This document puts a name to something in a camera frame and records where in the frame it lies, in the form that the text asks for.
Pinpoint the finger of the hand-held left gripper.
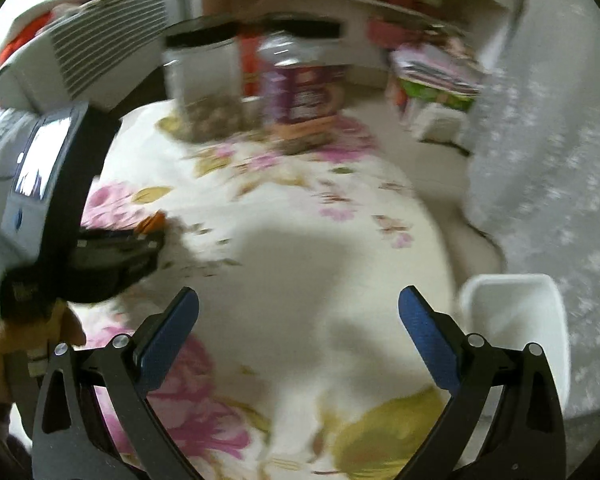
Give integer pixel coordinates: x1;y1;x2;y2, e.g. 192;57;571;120
76;226;167;305

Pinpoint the purple label jar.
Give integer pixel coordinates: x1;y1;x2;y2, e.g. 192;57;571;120
256;19;352;155

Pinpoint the stack of colourful packets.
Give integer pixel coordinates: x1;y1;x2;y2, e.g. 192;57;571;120
386;42;483;128

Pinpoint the light blue white carton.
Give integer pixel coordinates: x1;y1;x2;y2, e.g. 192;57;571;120
0;106;77;267

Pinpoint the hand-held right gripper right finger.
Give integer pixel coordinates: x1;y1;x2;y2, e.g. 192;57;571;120
394;284;569;480

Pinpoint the white shelf unit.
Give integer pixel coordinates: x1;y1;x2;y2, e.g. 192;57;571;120
219;0;527;87

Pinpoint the orange red cloth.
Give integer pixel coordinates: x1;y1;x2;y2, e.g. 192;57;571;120
0;10;53;68

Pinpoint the person's left hand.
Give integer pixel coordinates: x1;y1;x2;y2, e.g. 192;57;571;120
0;302;87;406

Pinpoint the grey lace cloth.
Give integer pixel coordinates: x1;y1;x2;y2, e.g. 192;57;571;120
466;0;600;422

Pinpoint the grey textured sofa cushion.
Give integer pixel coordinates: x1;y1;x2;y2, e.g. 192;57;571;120
0;0;172;112

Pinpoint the floral tablecloth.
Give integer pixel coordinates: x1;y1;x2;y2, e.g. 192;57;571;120
79;96;507;480

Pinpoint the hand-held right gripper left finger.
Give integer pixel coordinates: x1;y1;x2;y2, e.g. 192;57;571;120
30;286;203;480

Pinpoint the clear jar black lid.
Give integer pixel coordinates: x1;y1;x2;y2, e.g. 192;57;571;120
161;19;247;142

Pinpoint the white plastic bin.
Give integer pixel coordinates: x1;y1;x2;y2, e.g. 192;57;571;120
458;273;572;419

